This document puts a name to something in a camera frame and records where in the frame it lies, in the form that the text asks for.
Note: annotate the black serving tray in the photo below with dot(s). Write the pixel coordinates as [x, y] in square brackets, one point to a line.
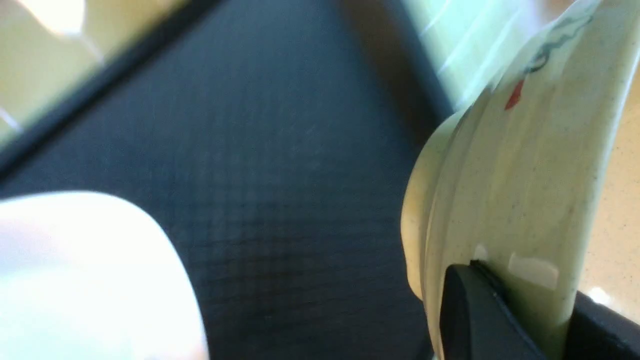
[273, 141]

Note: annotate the white square dish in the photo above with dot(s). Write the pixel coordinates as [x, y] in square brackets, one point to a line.
[91, 276]

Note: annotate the beige noodle bowl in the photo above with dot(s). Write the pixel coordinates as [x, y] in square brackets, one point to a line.
[513, 180]

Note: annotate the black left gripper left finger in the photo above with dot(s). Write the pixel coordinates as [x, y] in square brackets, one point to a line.
[475, 322]

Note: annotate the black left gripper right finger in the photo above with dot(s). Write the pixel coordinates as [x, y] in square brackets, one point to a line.
[598, 333]

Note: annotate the large white plastic tub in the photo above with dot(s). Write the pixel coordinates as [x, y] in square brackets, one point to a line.
[49, 48]

